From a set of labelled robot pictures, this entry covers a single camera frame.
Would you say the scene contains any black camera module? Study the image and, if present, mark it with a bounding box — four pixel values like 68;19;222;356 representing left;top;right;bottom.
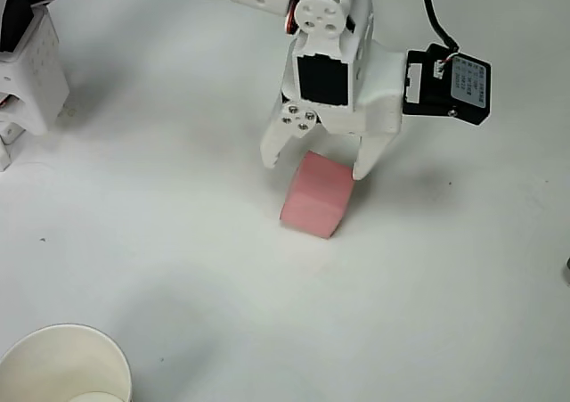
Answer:
402;43;493;127

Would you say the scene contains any pink foam cube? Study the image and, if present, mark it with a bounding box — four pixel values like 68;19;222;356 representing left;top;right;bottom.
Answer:
279;150;356;241

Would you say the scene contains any white paper cup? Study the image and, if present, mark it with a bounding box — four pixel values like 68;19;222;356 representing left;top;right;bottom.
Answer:
0;323;134;402

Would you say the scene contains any black camera cable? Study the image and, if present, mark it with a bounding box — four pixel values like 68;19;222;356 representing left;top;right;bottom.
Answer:
413;0;460;54

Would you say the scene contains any red and black servo wire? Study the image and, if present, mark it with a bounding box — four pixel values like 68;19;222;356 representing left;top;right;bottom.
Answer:
282;0;297;36

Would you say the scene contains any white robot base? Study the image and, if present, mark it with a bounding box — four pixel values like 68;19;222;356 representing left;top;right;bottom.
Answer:
0;120;26;172

